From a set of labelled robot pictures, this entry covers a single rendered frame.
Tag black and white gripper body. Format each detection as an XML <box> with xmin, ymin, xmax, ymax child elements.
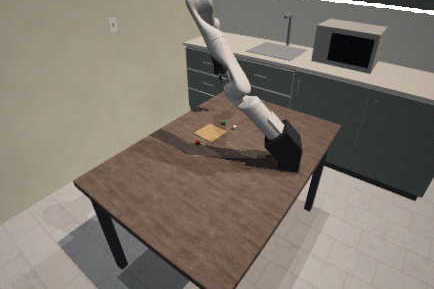
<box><xmin>211</xmin><ymin>56</ymin><xmax>228</xmax><ymax>74</ymax></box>

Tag tan square mat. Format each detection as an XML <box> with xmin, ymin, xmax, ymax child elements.
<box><xmin>194</xmin><ymin>124</ymin><xmax>227</xmax><ymax>142</ymax></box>

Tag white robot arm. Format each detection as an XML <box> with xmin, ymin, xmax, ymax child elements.
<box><xmin>185</xmin><ymin>0</ymin><xmax>284</xmax><ymax>140</ymax></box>

